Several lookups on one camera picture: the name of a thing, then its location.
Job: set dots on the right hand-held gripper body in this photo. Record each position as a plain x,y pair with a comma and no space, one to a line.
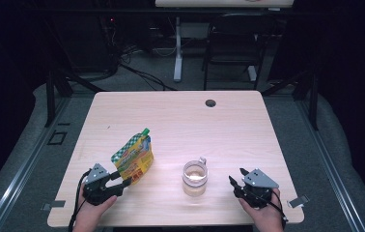
258,191

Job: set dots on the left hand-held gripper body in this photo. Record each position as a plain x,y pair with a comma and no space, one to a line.
97,191

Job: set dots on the yellow spout pouch green cap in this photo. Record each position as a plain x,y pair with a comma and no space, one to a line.
135,159

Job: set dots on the person's left hand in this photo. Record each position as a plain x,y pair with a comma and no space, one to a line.
89,217

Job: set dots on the person's right hand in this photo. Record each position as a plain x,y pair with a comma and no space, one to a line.
269,217

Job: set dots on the grey tape strip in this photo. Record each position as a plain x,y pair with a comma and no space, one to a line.
53,205
299,201

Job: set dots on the black tape square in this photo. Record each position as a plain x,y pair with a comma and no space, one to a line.
49,138

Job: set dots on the black metal stand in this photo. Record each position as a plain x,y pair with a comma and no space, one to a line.
50,96
314,96

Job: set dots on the black folding chair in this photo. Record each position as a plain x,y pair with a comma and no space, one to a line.
235,38

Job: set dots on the dark equipment cabinet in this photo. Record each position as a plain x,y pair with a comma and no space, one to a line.
84,42

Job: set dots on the white standing desk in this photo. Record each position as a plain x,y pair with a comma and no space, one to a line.
178,48

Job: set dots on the aluminium floor rail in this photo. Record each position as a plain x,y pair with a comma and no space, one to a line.
328,161
26,167

